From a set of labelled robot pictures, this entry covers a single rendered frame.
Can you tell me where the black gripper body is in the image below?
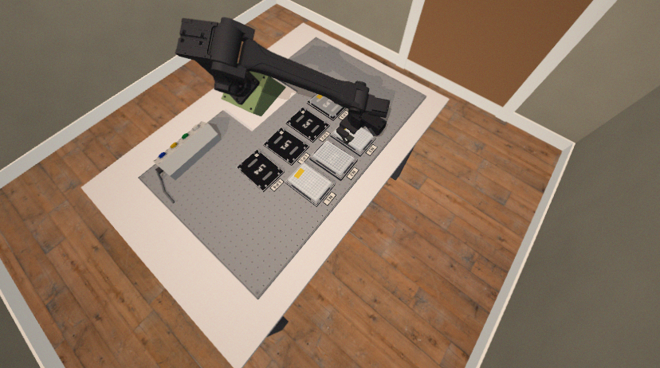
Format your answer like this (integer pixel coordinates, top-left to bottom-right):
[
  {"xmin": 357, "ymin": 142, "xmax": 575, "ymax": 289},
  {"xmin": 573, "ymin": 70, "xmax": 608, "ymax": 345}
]
[{"xmin": 336, "ymin": 109, "xmax": 364, "ymax": 138}]

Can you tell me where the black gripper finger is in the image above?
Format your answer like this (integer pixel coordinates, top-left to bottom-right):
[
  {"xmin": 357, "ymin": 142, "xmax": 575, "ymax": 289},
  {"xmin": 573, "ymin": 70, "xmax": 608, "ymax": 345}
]
[{"xmin": 336, "ymin": 132, "xmax": 354, "ymax": 144}]

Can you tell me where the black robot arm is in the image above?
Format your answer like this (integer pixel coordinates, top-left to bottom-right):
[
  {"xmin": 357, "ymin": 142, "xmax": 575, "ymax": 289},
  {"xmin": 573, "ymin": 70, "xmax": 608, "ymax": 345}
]
[{"xmin": 175, "ymin": 18, "xmax": 390, "ymax": 136}]

